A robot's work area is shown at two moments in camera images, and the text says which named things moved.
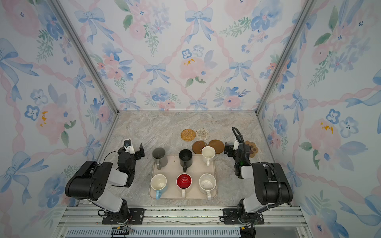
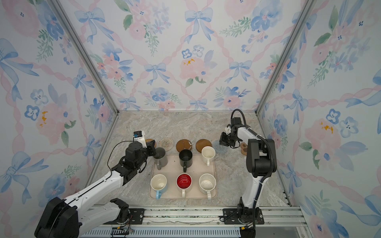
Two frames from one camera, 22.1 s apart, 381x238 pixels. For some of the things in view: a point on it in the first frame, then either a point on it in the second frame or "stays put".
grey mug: (160, 157) stays put
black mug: (185, 157) stays put
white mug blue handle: (158, 183) stays put
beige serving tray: (199, 182) stays put
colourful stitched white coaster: (202, 134) to (166, 143)
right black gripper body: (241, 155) to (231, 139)
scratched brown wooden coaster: (198, 146) to (183, 144)
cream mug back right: (208, 152) stays put
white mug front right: (207, 182) stays put
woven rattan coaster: (188, 135) to (148, 140)
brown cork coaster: (218, 145) to (202, 143)
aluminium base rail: (279, 222) stays put
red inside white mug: (184, 181) stays put
